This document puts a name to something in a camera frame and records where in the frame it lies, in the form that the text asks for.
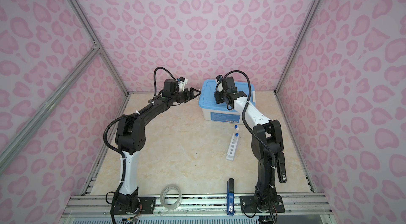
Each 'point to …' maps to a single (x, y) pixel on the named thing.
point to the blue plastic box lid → (207, 87)
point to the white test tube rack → (232, 149)
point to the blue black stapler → (230, 196)
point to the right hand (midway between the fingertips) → (219, 92)
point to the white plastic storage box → (221, 115)
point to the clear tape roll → (166, 205)
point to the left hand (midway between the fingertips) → (199, 91)
